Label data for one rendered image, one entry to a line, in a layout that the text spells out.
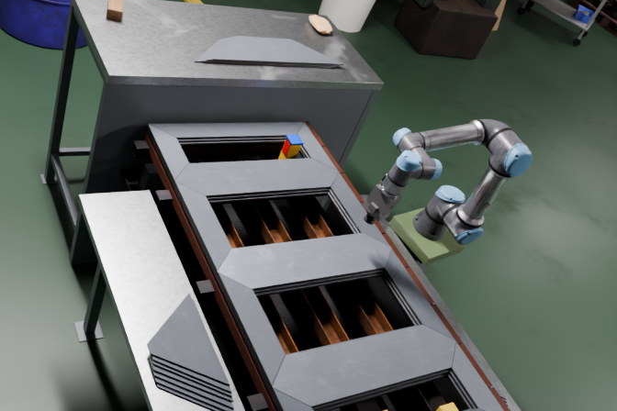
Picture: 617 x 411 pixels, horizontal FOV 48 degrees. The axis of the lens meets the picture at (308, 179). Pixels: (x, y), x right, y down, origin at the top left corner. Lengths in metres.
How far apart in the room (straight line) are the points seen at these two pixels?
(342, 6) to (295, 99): 3.12
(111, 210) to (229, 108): 0.73
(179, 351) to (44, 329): 1.08
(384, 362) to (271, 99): 1.28
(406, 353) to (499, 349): 1.62
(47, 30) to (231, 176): 2.27
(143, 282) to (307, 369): 0.61
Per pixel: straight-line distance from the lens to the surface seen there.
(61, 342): 3.09
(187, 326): 2.22
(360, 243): 2.65
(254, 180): 2.71
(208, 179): 2.64
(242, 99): 2.96
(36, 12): 4.62
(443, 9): 6.30
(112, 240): 2.45
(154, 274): 2.37
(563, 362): 4.17
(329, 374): 2.19
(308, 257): 2.49
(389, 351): 2.35
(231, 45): 3.05
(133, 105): 2.79
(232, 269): 2.34
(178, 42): 2.99
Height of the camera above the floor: 2.50
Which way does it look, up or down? 36 degrees down
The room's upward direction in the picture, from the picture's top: 24 degrees clockwise
